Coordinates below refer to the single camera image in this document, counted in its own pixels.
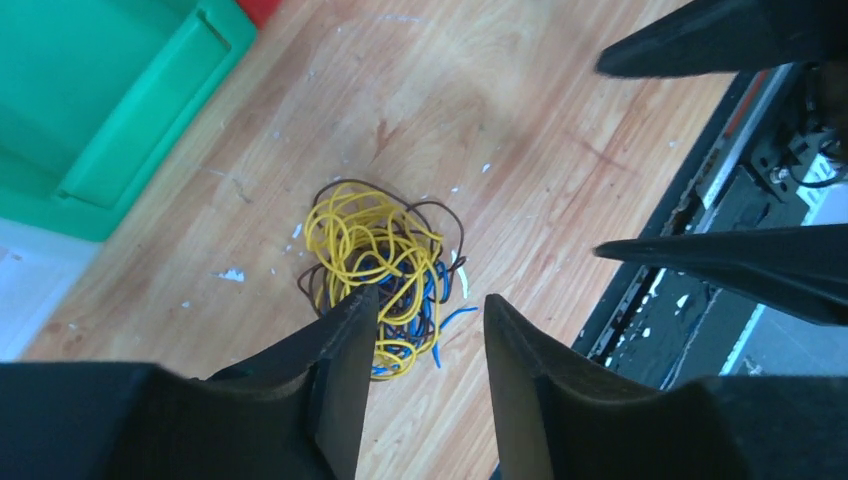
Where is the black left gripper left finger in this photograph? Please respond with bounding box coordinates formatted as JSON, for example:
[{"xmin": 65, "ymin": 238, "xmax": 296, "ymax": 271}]
[{"xmin": 1, "ymin": 286, "xmax": 379, "ymax": 479}]

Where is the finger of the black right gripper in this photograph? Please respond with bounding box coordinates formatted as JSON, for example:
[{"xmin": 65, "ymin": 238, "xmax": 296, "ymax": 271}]
[
  {"xmin": 595, "ymin": 0, "xmax": 847, "ymax": 78},
  {"xmin": 593, "ymin": 224, "xmax": 847, "ymax": 326}
]

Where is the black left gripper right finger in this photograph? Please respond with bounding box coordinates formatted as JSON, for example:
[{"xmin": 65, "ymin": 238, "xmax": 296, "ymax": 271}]
[{"xmin": 484, "ymin": 294, "xmax": 847, "ymax": 479}]

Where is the cable bundle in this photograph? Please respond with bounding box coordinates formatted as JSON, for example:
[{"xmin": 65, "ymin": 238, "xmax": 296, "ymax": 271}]
[{"xmin": 296, "ymin": 178, "xmax": 480, "ymax": 381}]

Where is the white plastic bin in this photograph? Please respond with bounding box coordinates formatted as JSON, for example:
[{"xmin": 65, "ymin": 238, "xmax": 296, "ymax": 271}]
[{"xmin": 1, "ymin": 219, "xmax": 103, "ymax": 361}]

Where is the green plastic bin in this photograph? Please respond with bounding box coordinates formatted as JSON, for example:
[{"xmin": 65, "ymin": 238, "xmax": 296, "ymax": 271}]
[{"xmin": 1, "ymin": 1, "xmax": 257, "ymax": 242}]

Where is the red plastic bin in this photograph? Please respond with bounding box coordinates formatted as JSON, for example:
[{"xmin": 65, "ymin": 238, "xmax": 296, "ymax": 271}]
[{"xmin": 236, "ymin": 0, "xmax": 283, "ymax": 29}]

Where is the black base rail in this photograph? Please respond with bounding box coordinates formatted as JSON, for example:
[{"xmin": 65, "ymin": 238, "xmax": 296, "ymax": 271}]
[{"xmin": 574, "ymin": 65, "xmax": 847, "ymax": 389}]

